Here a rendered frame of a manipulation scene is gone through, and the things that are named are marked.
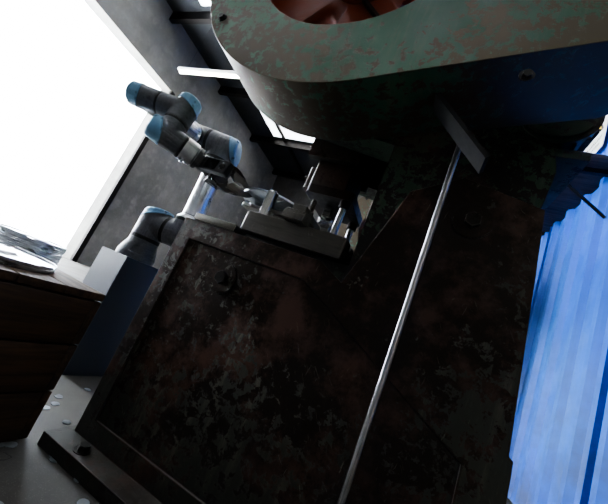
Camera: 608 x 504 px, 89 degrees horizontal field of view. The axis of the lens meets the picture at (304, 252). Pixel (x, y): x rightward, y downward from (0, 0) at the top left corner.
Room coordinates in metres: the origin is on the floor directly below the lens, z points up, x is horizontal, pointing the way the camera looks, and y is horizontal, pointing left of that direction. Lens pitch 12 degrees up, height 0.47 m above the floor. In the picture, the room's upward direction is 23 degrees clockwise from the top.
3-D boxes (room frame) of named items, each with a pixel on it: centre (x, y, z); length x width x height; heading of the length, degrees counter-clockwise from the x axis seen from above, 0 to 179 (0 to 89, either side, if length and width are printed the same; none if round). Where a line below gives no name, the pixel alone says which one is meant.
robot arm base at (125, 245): (1.31, 0.63, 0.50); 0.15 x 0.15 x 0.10
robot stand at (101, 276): (1.31, 0.63, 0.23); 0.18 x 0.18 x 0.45; 59
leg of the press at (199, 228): (0.69, -0.06, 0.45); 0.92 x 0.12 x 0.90; 67
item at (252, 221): (0.99, -0.03, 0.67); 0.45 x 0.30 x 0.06; 157
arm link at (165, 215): (1.31, 0.63, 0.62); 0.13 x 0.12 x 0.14; 88
